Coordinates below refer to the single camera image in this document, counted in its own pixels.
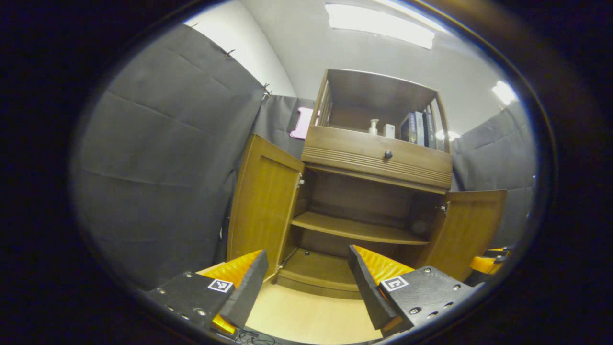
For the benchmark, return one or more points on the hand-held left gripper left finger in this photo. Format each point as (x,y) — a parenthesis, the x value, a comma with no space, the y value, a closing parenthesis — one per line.
(249,292)

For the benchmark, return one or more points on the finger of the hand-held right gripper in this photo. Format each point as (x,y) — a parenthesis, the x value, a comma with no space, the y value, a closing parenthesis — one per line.
(483,264)

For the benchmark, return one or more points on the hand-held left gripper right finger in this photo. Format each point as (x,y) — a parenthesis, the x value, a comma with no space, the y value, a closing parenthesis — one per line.
(368,297)

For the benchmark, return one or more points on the wooden cabinet door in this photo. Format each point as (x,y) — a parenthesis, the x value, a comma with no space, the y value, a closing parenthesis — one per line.
(469,225)
(261,206)

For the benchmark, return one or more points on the wooden double-door shoe cabinet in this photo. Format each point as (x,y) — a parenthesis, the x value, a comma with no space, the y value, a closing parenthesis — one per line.
(354,227)

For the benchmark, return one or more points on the small ceiling light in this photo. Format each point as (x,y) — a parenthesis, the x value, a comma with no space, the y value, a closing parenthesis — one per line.
(448,135)
(504,92)

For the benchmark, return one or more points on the dark book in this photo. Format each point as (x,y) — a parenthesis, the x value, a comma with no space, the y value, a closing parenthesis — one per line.
(429,130)

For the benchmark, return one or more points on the wooden drawer with black knob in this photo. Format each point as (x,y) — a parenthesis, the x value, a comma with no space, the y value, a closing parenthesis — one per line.
(354,148)

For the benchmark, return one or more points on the grey book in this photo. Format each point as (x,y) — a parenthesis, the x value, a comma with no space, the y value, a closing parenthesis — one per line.
(420,129)

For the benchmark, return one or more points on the small white box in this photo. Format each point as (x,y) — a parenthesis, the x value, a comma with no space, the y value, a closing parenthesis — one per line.
(389,131)

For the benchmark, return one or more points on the white pump bottle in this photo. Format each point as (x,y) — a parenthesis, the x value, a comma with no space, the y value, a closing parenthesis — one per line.
(373,128)

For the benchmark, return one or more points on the large ceiling light panel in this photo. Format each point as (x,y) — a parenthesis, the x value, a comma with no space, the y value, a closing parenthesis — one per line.
(378,24)

